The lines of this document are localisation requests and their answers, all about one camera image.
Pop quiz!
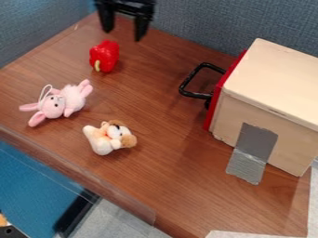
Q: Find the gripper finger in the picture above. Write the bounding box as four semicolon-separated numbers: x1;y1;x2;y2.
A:
97;8;118;34
132;14;155;43

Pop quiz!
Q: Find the grey tape strip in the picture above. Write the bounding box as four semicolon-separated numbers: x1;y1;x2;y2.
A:
224;122;280;186

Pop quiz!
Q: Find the pink plush rabbit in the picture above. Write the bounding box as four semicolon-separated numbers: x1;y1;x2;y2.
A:
17;78;95;128

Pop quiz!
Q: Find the cabinet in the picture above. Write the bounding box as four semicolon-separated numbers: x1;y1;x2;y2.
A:
207;37;318;178

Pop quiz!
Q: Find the red toy pepper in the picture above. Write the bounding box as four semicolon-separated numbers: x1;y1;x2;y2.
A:
87;39;121;73

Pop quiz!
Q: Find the white and brown plush dog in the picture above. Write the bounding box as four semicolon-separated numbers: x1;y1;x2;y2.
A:
82;119;139;156

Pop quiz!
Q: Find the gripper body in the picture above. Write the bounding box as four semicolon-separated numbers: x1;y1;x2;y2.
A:
94;0;158;17

